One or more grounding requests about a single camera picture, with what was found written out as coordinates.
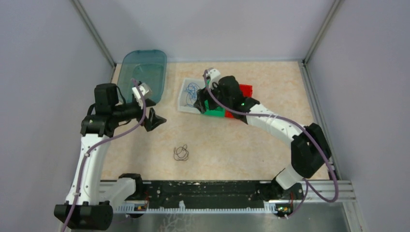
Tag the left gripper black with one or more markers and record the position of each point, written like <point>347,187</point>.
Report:
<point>153,121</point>

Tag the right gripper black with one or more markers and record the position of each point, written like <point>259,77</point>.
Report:
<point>203,94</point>

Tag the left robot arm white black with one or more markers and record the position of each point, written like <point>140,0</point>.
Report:
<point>85,208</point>

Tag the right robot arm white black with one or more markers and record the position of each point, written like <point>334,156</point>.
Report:
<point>309,147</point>

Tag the white plastic bin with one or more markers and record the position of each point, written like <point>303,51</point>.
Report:
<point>187,95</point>

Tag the green plastic bin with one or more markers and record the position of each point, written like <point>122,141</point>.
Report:
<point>217,112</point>

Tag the red plastic bin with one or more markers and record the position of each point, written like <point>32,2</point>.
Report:
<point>247,91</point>

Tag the teal transparent plastic tray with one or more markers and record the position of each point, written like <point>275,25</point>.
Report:
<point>146,66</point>

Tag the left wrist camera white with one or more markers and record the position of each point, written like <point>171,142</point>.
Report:
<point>141,93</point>

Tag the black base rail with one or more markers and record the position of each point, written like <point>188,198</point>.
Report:
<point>209,194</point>

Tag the white cable duct strip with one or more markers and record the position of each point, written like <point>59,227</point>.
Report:
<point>267,208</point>

